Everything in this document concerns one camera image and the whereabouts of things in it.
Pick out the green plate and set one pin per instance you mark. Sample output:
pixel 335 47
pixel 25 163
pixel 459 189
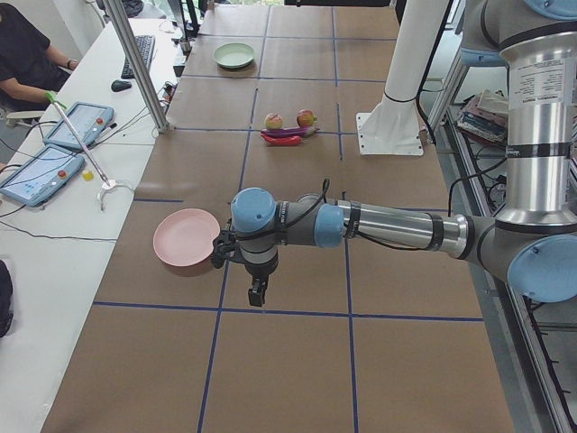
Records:
pixel 234 55

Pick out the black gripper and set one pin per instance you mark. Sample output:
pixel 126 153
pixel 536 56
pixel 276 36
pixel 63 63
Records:
pixel 259 271

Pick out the purple eggplant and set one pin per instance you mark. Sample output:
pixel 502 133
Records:
pixel 293 131

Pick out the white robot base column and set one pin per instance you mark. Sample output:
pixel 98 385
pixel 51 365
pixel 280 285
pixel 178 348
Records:
pixel 392 127

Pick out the teach pendant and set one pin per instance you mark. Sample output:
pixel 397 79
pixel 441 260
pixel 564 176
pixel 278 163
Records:
pixel 42 176
pixel 89 120

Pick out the far teach pendant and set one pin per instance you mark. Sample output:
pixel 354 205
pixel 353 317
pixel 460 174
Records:
pixel 89 120

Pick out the pink plate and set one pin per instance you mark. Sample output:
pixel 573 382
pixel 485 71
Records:
pixel 185 237

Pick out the near teach pendant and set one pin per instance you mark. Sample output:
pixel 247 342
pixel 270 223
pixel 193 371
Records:
pixel 42 176

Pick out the pale peach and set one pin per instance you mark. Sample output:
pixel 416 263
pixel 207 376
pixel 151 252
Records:
pixel 273 121

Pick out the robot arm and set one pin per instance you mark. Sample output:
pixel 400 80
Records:
pixel 537 39

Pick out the stack of books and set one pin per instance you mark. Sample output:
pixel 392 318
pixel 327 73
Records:
pixel 485 115

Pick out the aluminium table frame rail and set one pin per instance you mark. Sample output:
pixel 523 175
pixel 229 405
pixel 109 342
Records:
pixel 526 286

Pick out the red chili pepper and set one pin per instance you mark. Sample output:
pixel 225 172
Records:
pixel 282 141

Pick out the seated person in black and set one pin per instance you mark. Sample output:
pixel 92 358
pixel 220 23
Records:
pixel 31 65

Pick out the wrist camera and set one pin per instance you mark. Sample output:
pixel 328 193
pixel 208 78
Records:
pixel 224 249

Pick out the black computer mouse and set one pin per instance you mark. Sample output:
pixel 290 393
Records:
pixel 120 85

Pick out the red apple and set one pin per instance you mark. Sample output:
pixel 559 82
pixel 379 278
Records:
pixel 306 118

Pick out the small yellow object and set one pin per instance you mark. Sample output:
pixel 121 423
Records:
pixel 87 175

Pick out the aluminium frame post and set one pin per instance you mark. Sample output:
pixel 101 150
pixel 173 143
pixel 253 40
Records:
pixel 123 29

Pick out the metal grabber stick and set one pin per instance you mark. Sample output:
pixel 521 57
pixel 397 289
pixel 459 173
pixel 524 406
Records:
pixel 108 184

